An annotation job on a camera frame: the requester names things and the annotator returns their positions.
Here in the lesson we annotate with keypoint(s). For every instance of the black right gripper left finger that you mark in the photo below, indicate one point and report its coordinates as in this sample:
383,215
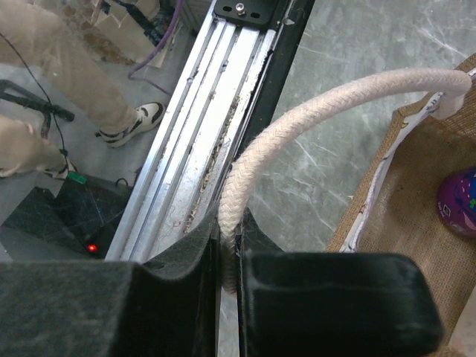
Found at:
168,306

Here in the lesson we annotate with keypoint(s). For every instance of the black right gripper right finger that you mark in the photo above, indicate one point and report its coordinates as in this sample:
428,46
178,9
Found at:
330,304

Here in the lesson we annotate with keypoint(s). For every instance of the canvas bag with rope handles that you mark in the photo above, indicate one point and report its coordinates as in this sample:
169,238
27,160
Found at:
446,92

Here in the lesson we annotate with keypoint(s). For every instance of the purple Fanta can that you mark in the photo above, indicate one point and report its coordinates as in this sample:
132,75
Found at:
456,202

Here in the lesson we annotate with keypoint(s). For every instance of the black electronics box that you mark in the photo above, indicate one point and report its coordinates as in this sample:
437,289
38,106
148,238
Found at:
78,222

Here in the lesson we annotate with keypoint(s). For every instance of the person legs beige trousers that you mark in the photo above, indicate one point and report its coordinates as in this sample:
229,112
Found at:
32,35

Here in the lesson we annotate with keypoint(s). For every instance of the aluminium mounting rail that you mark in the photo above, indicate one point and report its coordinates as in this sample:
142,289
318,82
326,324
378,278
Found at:
226,94

